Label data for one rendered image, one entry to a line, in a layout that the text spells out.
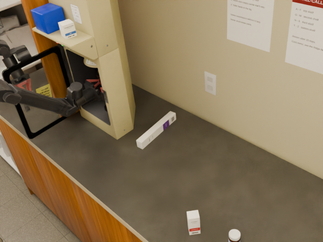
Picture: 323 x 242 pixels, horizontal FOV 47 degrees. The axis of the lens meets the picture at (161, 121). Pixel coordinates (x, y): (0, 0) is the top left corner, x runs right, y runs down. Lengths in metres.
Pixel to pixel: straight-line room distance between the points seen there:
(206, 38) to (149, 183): 0.70
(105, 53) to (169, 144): 0.54
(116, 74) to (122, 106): 0.19
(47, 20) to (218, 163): 0.97
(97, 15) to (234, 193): 0.93
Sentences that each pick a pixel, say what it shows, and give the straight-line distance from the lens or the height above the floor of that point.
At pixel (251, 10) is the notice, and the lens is 1.55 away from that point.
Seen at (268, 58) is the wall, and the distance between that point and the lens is 1.59.
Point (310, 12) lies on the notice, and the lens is 1.43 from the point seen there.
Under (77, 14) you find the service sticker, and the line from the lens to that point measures 1.66.
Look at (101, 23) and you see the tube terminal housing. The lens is 1.62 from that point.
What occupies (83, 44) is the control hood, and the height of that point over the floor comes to 1.50.
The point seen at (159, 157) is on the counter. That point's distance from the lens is 1.78.
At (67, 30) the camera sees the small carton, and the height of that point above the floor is 1.55.
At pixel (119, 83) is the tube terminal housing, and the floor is 1.24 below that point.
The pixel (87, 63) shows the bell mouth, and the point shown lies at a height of 1.33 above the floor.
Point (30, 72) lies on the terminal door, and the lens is 1.86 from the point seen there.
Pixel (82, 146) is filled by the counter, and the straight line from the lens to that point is 1.93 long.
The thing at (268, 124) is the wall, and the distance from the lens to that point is 1.76.
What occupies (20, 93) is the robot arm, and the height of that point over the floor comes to 1.41.
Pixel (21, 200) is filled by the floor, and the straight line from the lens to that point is 3.16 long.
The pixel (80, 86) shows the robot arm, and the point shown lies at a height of 1.26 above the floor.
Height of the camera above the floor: 2.16
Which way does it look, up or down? 38 degrees down
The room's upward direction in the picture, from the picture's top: 7 degrees counter-clockwise
